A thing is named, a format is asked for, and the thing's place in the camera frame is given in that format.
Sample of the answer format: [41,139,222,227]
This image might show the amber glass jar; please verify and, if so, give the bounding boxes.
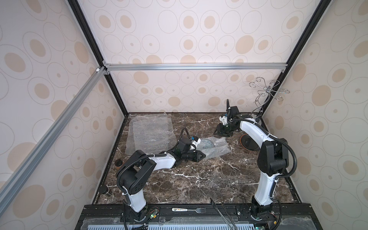
[114,159,123,168]

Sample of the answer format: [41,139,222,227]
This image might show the aluminium rail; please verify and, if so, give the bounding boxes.
[106,62,288,71]
[1,66,107,215]

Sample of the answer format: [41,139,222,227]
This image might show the black frame post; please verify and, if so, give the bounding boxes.
[261,0,332,116]
[68,0,129,117]

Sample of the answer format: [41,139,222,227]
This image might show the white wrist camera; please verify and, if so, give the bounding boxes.
[191,136,201,147]
[219,114,228,126]

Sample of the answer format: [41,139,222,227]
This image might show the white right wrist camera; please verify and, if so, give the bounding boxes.
[219,114,228,126]

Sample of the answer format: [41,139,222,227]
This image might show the black round knob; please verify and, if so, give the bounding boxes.
[98,185,112,196]

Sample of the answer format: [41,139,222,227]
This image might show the black frame post back right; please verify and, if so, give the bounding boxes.
[261,0,332,116]

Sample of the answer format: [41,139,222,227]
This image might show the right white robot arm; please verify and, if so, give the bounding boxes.
[214,100,297,220]

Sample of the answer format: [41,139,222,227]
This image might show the aluminium rail left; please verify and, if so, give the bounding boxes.
[1,66,107,215]

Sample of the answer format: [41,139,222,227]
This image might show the bubble wrap sheet around orange plate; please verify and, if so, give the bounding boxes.
[125,114,169,155]

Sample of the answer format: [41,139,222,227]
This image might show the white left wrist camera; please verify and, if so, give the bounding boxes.
[191,136,201,147]

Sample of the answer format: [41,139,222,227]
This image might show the fork with patterned handle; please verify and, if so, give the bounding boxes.
[172,208,207,214]

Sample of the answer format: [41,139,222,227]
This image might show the aluminium rail back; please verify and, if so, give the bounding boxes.
[106,62,288,71]

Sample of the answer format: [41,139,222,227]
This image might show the black tongs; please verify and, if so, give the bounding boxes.
[210,198,238,230]

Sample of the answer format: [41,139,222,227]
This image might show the black base platform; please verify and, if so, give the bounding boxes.
[76,203,322,230]

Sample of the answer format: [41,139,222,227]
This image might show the bubble wrap sheet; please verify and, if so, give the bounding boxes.
[131,114,177,154]

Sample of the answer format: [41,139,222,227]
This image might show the black frame post back left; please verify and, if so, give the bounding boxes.
[68,0,129,117]

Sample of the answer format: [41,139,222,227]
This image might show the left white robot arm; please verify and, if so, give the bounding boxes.
[116,127,206,222]

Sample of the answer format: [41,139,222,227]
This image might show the dark grey dinner plate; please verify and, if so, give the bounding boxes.
[240,134,260,151]

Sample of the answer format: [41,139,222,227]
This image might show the chrome wire mug tree stand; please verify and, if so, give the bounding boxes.
[249,77,290,119]

